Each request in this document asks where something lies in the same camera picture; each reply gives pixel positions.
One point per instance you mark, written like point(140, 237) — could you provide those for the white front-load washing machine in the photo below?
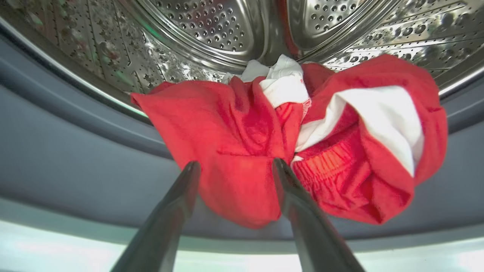
point(56, 253)

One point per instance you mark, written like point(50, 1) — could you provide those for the plain red garment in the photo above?
point(227, 128)

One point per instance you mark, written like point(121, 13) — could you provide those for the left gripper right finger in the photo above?
point(314, 234)

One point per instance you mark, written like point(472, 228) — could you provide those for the red and white shorts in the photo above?
point(382, 121)

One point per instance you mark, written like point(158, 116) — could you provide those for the perforated stainless steel drum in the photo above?
point(204, 30)

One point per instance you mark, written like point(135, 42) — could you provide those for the grey rubber door gasket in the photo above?
point(68, 166)

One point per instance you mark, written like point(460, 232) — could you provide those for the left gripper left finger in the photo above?
point(162, 230)

